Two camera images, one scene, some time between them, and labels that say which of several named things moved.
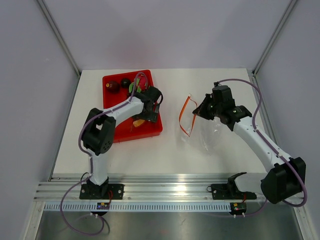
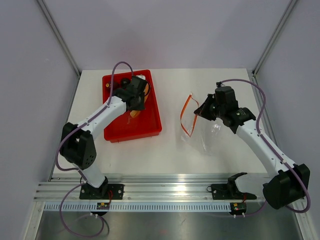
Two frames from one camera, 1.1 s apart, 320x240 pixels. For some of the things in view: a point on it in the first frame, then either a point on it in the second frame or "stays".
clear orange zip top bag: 202,134 stays
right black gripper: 201,110 stays
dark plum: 125,82 stays
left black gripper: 152,116 -> 141,106
